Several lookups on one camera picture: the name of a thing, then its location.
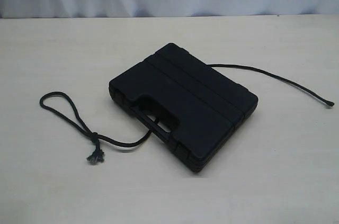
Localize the black plastic carrying case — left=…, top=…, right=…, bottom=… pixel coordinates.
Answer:
left=109, top=43, right=258, bottom=173

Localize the black braided rope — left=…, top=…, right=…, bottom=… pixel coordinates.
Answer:
left=39, top=62, right=335, bottom=166

